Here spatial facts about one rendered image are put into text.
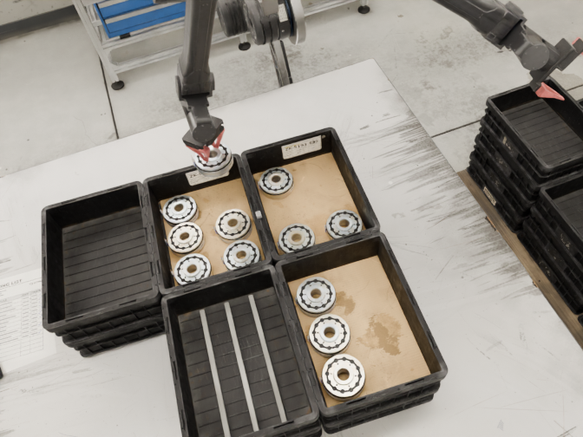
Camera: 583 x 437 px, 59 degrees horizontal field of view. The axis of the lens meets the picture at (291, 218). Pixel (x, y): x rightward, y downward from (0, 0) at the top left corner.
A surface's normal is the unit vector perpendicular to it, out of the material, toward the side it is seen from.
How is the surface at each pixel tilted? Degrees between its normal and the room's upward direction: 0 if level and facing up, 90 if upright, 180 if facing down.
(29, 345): 0
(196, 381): 0
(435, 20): 0
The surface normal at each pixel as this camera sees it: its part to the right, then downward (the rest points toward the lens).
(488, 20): 0.28, 0.76
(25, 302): -0.09, -0.55
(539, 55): -0.10, 0.62
